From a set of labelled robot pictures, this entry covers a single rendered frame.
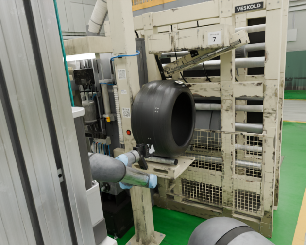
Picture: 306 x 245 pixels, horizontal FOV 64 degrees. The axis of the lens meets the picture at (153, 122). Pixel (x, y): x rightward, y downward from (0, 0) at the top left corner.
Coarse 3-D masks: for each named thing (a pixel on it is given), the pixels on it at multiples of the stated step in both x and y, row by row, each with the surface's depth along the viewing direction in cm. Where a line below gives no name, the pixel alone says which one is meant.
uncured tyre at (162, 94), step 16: (160, 80) 173; (176, 80) 170; (144, 96) 161; (160, 96) 155; (176, 96) 161; (192, 96) 185; (144, 112) 157; (160, 112) 152; (176, 112) 204; (192, 112) 189; (144, 128) 158; (160, 128) 153; (176, 128) 203; (192, 128) 189; (160, 144) 157; (176, 144) 165
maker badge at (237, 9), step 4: (248, 4) 176; (252, 4) 175; (256, 4) 173; (260, 4) 172; (236, 8) 181; (240, 8) 179; (244, 8) 178; (248, 8) 177; (252, 8) 175; (256, 8) 174; (260, 8) 173; (236, 12) 181
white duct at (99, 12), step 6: (102, 0) 205; (96, 6) 210; (102, 6) 208; (96, 12) 211; (102, 12) 211; (90, 18) 217; (96, 18) 214; (102, 18) 216; (90, 24) 218; (96, 24) 217; (90, 30) 220; (96, 30) 221
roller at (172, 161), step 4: (152, 156) 177; (156, 156) 176; (148, 160) 179; (152, 160) 177; (156, 160) 174; (160, 160) 173; (164, 160) 171; (168, 160) 169; (172, 160) 168; (176, 160) 168; (172, 164) 168; (176, 164) 168
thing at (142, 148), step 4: (136, 144) 152; (140, 144) 152; (144, 144) 154; (136, 148) 144; (140, 148) 146; (144, 148) 149; (148, 148) 153; (140, 152) 148; (144, 152) 149; (148, 152) 153; (140, 156) 144; (144, 156) 149
